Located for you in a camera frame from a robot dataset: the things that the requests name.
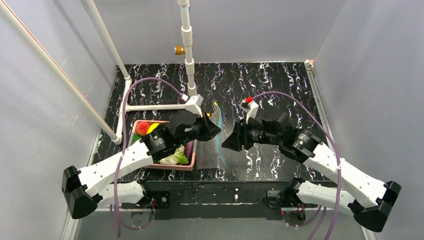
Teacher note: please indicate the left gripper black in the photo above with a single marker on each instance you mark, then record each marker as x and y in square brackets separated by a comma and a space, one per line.
[204, 126]

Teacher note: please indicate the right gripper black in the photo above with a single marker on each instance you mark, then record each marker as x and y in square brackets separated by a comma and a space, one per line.
[241, 135]

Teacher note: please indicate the clear zip top bag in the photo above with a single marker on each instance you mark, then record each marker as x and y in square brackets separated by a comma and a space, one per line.
[210, 154]

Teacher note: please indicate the yellow banana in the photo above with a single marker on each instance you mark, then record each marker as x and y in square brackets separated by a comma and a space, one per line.
[152, 127]

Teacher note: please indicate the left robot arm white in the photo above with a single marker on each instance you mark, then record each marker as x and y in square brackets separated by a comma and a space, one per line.
[87, 188]

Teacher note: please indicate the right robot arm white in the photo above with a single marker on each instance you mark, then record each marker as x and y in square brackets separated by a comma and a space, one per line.
[368, 200]

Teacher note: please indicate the long purple eggplant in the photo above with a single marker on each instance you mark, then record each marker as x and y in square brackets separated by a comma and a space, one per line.
[188, 150]

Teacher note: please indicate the white green cabbage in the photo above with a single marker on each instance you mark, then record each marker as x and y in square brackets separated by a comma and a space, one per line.
[178, 158]

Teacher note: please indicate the pink plastic basket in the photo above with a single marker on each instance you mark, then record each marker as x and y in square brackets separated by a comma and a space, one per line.
[157, 165]

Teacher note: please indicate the red tomato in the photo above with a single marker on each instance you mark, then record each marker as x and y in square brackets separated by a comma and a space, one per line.
[142, 128]

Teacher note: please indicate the green leafy vegetable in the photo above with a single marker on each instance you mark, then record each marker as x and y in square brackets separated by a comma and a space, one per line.
[136, 138]

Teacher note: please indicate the brass pipe fitting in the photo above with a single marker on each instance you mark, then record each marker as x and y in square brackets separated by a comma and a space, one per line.
[179, 50]

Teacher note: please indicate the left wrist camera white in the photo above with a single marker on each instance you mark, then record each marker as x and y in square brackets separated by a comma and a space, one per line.
[193, 104]

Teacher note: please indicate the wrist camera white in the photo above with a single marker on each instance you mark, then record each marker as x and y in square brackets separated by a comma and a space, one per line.
[250, 107]
[193, 104]

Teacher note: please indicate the white PVC pipe frame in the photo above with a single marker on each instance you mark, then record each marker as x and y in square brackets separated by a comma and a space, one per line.
[119, 27]

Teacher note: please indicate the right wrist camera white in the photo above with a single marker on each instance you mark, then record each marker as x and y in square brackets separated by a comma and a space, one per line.
[250, 107]

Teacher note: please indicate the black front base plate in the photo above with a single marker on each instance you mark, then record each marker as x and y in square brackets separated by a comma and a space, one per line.
[215, 199]

